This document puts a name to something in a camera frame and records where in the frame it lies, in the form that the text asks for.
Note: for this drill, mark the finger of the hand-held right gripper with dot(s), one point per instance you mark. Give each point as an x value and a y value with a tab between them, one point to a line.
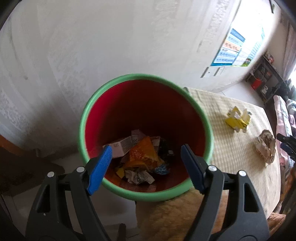
288	150
286	139

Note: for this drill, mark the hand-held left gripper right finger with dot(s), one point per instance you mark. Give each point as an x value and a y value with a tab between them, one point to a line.
192	162

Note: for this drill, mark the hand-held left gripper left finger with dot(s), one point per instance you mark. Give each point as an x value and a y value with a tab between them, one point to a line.
103	166

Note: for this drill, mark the grey milk carton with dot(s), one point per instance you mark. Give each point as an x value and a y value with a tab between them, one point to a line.
120	146

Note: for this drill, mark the dark shiny wrapper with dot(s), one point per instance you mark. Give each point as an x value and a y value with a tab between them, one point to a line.
165	149

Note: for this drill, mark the white wrapper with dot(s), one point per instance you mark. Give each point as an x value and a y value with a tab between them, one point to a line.
140	176

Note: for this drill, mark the orange plastic bag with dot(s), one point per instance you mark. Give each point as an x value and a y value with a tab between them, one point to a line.
142	153

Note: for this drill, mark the red bin with green rim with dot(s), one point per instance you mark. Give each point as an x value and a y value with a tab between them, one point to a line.
148	104

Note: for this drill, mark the crumpled brown paper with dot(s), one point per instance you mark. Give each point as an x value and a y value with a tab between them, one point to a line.
267	138

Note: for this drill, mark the bed with quilts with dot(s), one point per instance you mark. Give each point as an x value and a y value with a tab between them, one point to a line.
285	115

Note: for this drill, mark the crumpled brown paper wrapper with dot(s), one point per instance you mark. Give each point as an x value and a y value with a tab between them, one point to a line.
264	153

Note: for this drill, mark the blue wrapper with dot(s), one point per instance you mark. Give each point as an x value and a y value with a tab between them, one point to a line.
161	169

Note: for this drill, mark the grey crumpled scrap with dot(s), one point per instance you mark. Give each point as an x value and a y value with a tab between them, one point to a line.
137	136

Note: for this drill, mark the crushed yellow drink carton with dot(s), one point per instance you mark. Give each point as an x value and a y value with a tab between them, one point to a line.
238	120

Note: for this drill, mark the tan fluffy cushion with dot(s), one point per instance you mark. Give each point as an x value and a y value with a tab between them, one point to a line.
276	223
175	220

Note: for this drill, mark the red box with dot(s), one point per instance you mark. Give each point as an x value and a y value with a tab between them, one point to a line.
255	83

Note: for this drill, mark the black metal shelf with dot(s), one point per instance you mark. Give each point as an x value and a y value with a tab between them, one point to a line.
266	78

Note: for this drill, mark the dark wooden furniture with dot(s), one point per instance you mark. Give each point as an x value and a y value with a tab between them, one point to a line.
20	166

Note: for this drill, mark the large white wall switch plate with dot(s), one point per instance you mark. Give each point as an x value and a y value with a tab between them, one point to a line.
208	72

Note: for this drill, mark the white and green wall poster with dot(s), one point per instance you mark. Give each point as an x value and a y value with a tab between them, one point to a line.
252	51

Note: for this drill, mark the white wall socket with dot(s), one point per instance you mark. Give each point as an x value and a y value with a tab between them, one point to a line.
220	70

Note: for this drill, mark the blue wall poster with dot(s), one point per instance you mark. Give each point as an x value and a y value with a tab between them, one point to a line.
230	48

